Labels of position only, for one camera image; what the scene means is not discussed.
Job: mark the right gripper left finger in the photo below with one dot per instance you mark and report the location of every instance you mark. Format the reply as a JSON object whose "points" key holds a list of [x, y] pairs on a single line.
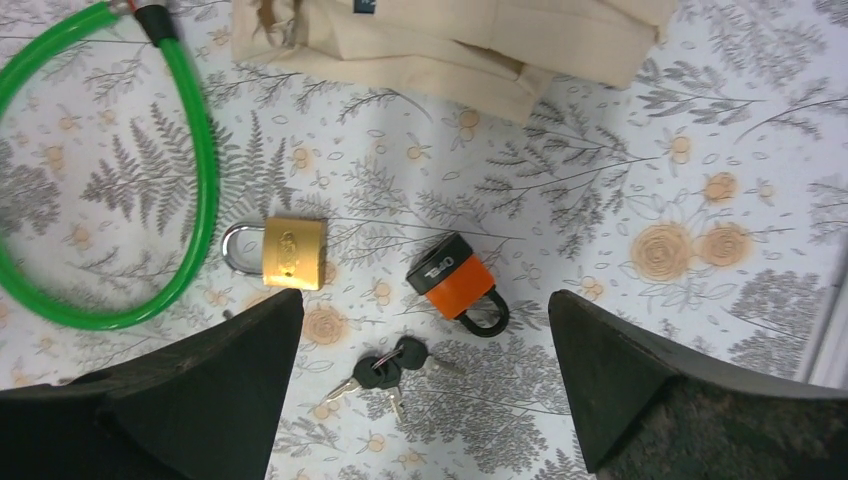
{"points": [[205, 407]]}

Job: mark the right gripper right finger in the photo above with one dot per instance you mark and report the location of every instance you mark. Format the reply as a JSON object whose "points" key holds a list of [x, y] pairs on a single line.
{"points": [[646, 407]]}

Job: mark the brass padlock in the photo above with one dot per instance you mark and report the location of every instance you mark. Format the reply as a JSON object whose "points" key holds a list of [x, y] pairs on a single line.
{"points": [[293, 252]]}

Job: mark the black head key bunch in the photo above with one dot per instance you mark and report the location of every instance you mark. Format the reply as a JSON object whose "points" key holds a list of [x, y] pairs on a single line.
{"points": [[385, 372]]}

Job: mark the orange black key bunch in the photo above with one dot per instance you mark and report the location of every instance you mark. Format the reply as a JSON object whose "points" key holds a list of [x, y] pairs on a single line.
{"points": [[453, 278]]}

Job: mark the floral table mat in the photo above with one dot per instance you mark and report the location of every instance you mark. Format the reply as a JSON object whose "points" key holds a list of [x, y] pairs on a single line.
{"points": [[706, 203]]}

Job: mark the folded beige garment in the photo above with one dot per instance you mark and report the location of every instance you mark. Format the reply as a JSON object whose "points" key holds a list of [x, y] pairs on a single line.
{"points": [[498, 57]]}

